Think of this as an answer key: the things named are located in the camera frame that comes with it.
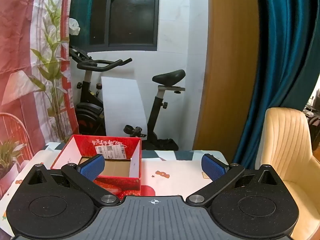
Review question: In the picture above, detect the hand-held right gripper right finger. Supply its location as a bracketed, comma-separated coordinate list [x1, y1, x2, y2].
[185, 153, 288, 207]

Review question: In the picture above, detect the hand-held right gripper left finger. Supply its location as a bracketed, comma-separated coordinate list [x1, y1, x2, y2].
[21, 154, 121, 207]

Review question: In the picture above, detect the red strawberry print cardboard box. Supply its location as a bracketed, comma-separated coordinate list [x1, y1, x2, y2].
[50, 134, 142, 197]

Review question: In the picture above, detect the black exercise bike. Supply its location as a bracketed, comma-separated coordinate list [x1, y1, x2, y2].
[69, 45, 187, 151]

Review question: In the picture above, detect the white foam board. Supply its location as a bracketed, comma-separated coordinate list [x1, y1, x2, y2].
[101, 74, 148, 137]

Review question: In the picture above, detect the cream upholstered chair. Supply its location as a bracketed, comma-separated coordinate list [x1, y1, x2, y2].
[255, 107, 320, 240]

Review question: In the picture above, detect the wooden door panel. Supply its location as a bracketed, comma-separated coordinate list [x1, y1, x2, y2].
[192, 0, 260, 153]

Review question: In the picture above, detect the teal curtain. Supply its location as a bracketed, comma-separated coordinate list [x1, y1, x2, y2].
[231, 0, 320, 164]

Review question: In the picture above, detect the white plastic bag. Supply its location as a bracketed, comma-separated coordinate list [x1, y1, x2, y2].
[68, 17, 81, 36]

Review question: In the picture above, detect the dark window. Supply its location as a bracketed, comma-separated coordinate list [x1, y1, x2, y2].
[71, 0, 160, 53]

